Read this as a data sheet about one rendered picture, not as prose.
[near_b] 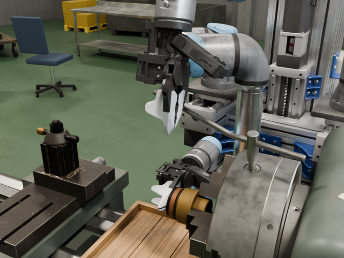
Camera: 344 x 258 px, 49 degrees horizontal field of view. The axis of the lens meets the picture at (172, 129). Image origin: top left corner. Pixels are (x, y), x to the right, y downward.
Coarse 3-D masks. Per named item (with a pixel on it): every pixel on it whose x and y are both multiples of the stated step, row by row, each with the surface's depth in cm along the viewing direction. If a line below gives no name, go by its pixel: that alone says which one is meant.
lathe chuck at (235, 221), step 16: (240, 160) 76; (272, 160) 76; (240, 176) 72; (256, 176) 72; (272, 176) 71; (224, 192) 71; (240, 192) 70; (256, 192) 69; (224, 208) 70; (240, 208) 69; (256, 208) 68; (224, 224) 69; (240, 224) 68; (256, 224) 67; (208, 240) 70; (224, 240) 68; (240, 240) 67; (256, 240) 66; (224, 256) 69; (240, 256) 67
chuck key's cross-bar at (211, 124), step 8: (192, 112) 76; (200, 120) 75; (208, 120) 74; (216, 128) 73; (224, 128) 73; (232, 136) 72; (240, 136) 71; (256, 144) 69; (264, 144) 68; (280, 152) 67; (288, 152) 66; (304, 160) 65
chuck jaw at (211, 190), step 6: (228, 156) 85; (228, 162) 85; (222, 168) 85; (216, 174) 86; (222, 174) 85; (210, 180) 86; (216, 180) 85; (222, 180) 85; (204, 186) 86; (210, 186) 85; (216, 186) 85; (204, 192) 86; (210, 192) 85; (216, 192) 85; (216, 198) 84
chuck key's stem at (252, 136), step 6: (252, 132) 69; (258, 132) 69; (252, 138) 68; (258, 138) 69; (252, 144) 69; (252, 150) 70; (258, 150) 71; (246, 156) 72; (252, 156) 71; (252, 162) 72; (252, 168) 73
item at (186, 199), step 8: (176, 192) 87; (184, 192) 86; (192, 192) 86; (168, 200) 87; (176, 200) 86; (184, 200) 85; (192, 200) 84; (200, 200) 85; (208, 200) 85; (168, 208) 86; (176, 208) 85; (184, 208) 84; (200, 208) 84; (208, 208) 89; (168, 216) 88; (176, 216) 85; (184, 216) 84
